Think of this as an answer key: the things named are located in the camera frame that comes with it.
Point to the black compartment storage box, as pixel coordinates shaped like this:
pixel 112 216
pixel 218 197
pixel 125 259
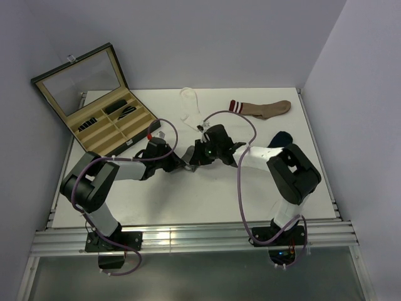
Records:
pixel 81 88

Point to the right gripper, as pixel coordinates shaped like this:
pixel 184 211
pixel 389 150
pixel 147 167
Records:
pixel 202 159

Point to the aluminium frame rail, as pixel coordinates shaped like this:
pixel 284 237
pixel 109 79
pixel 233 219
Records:
pixel 186 239

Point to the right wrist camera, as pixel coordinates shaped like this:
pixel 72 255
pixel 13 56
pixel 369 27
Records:
pixel 218 137

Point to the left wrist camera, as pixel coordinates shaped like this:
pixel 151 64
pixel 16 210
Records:
pixel 157 145

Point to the black rolled sock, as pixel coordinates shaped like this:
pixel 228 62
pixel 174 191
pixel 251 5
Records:
pixel 115 106

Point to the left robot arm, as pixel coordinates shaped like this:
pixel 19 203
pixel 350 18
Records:
pixel 89 182

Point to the striped rolled sock left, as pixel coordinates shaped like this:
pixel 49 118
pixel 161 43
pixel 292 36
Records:
pixel 87 124

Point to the grey sock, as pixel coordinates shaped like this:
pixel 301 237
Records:
pixel 187 157

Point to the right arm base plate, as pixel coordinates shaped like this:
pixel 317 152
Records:
pixel 294 236

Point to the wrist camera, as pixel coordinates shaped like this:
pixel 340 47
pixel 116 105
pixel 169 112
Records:
pixel 218 137
pixel 157 145

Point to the tan sock with red cuff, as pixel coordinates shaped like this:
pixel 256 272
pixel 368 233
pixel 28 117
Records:
pixel 263 112

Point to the white sock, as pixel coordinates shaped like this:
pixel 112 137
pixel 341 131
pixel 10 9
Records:
pixel 190 113

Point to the navy blue sock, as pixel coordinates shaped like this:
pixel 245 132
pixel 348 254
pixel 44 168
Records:
pixel 281 139

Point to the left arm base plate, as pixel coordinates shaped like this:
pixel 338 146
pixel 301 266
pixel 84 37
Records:
pixel 125 241

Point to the striped rolled sock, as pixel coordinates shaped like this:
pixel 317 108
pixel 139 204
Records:
pixel 126 111
pixel 87 124

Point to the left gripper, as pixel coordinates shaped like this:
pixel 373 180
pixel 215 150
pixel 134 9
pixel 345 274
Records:
pixel 175 162

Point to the striped rolled sock right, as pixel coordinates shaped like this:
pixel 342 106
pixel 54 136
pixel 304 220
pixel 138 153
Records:
pixel 126 111

